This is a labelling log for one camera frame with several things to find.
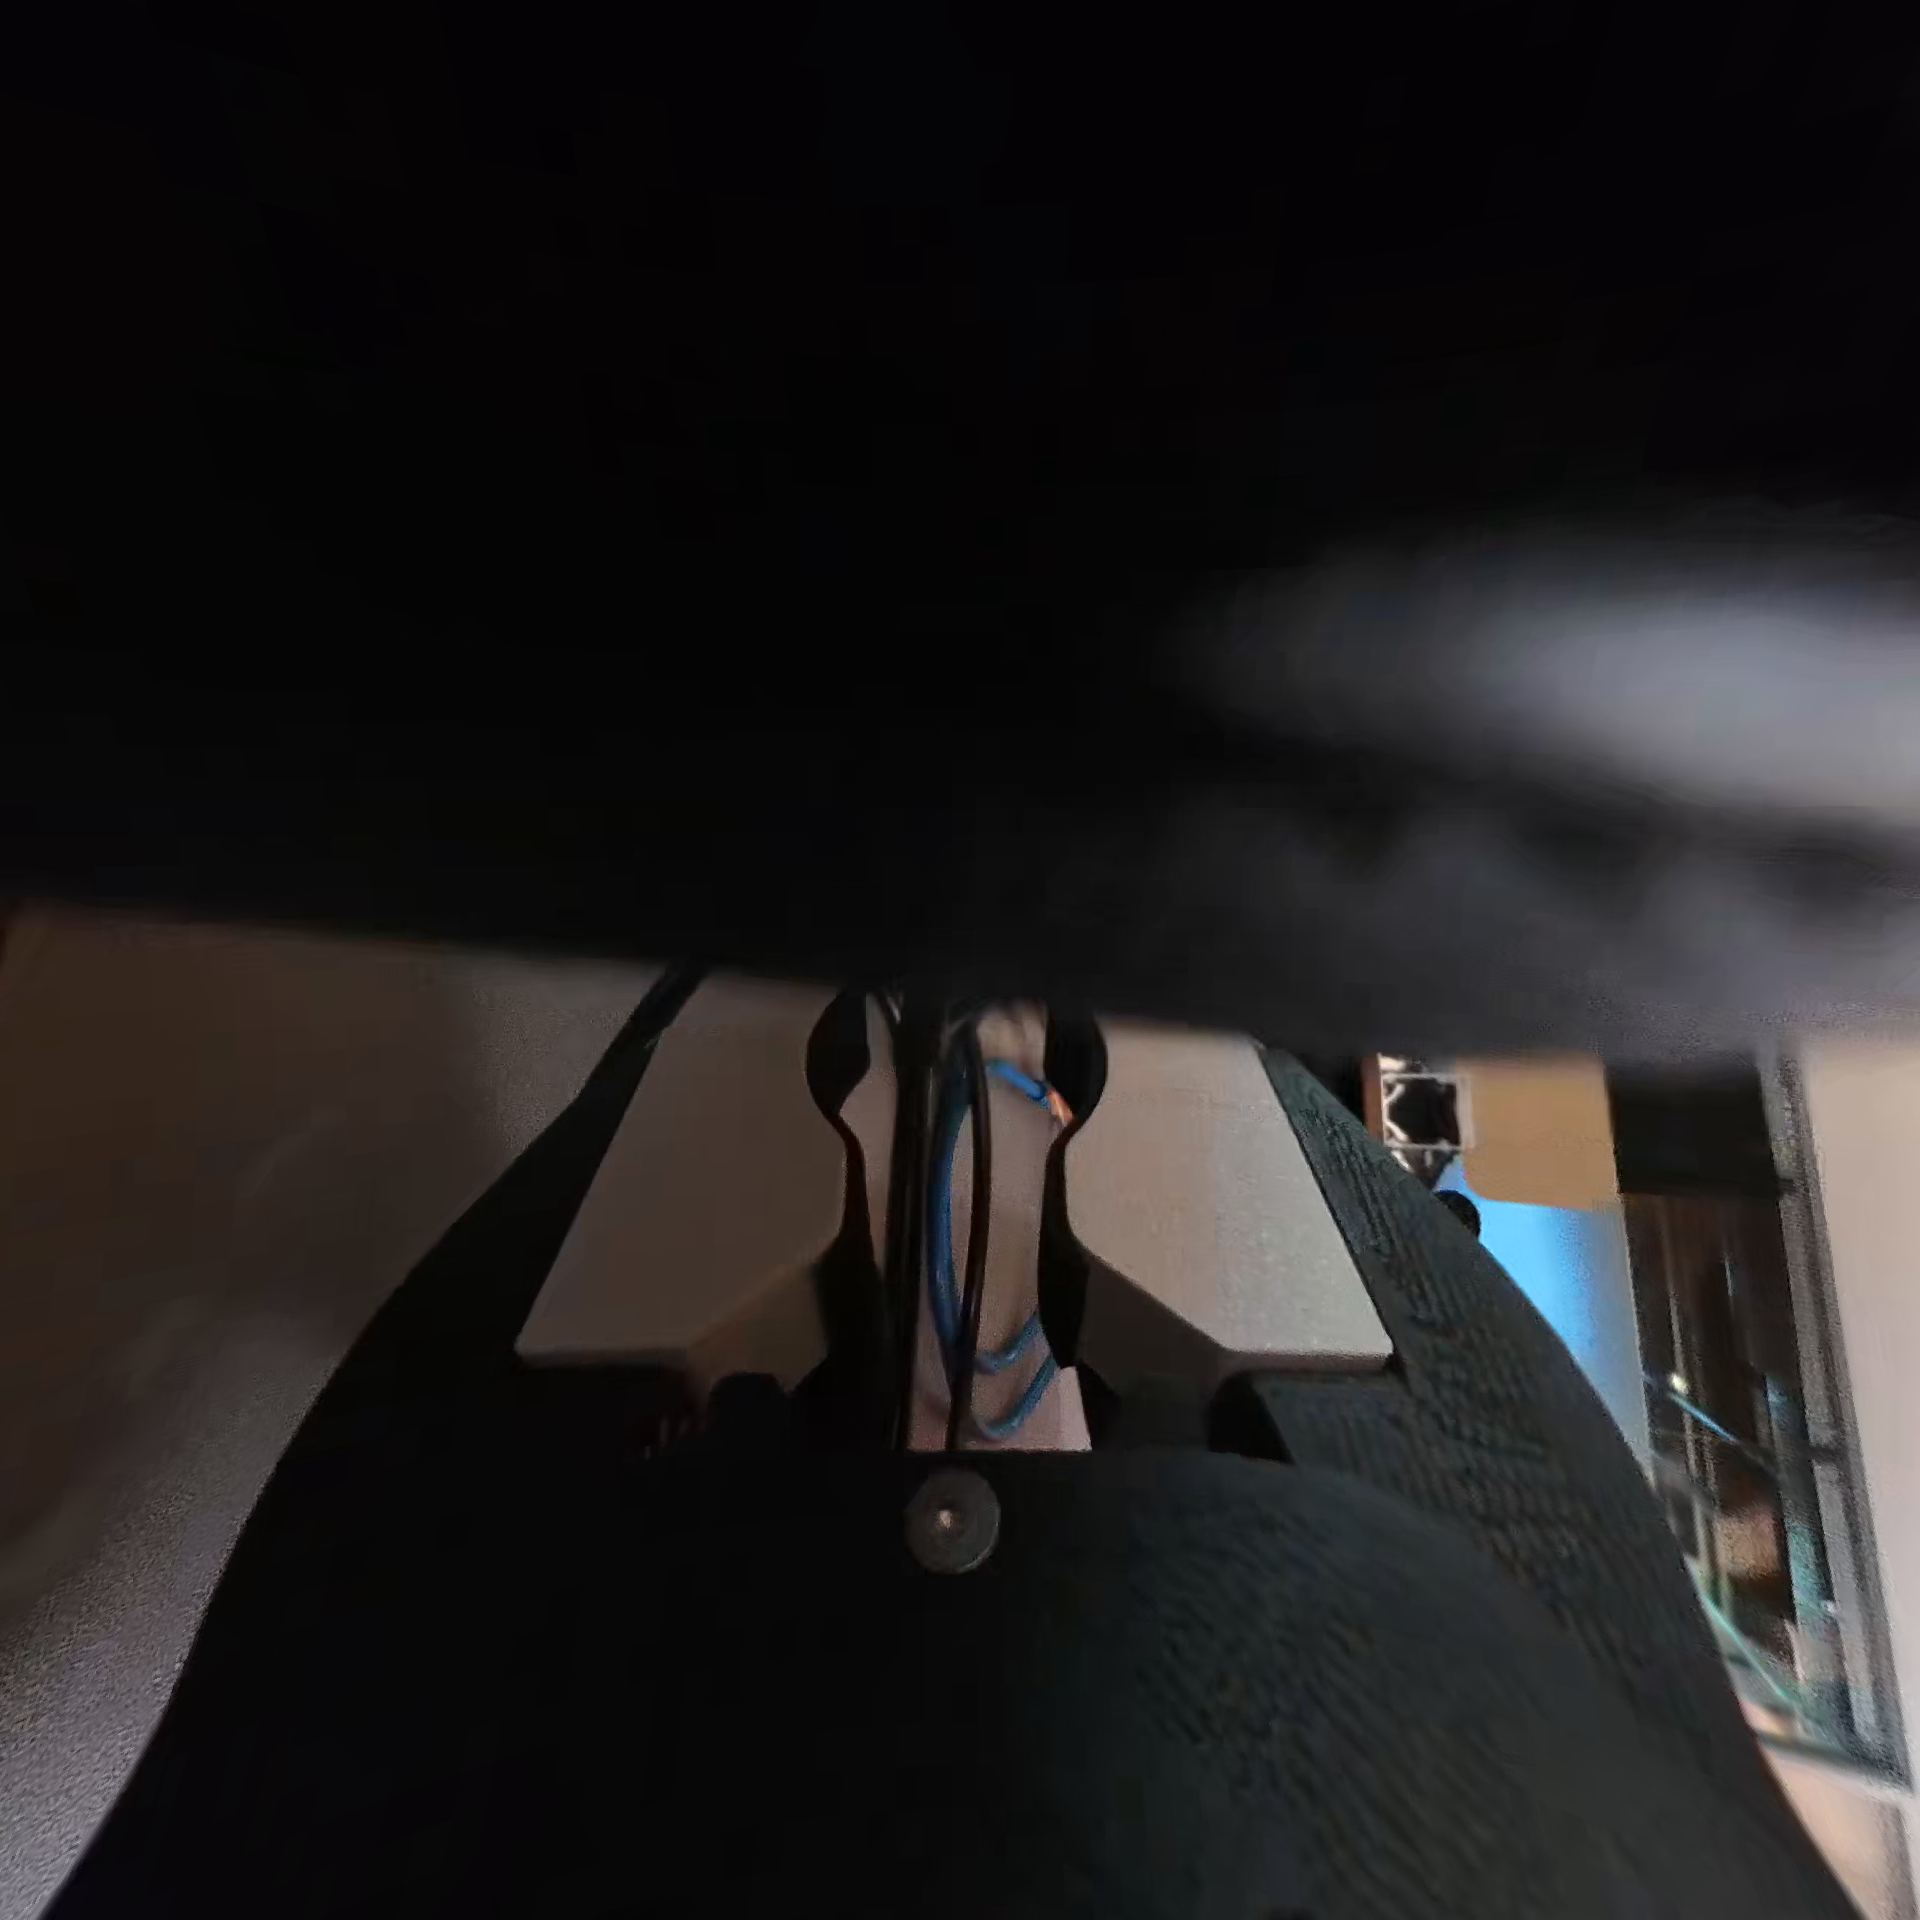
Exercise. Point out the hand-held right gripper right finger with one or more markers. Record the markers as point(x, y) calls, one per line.
point(1228, 1229)

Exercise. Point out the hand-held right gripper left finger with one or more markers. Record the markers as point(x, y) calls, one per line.
point(674, 1200)

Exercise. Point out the tan rounded board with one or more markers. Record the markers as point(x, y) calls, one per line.
point(1547, 1133)

